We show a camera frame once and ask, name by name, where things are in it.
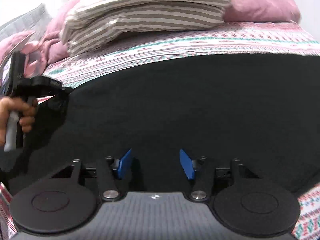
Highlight black pants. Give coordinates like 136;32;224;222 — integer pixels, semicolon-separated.
1;54;319;194

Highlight person's left hand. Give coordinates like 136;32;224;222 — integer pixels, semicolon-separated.
0;96;38;147

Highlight pink comforter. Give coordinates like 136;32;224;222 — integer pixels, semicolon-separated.
1;0;300;66

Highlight grey bed headboard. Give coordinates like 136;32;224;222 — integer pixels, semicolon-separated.
1;4;52;41

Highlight beige striped pillow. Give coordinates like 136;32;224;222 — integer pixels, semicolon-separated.
60;0;231;56

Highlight patterned red green bedsheet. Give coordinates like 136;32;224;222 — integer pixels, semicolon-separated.
1;23;319;239

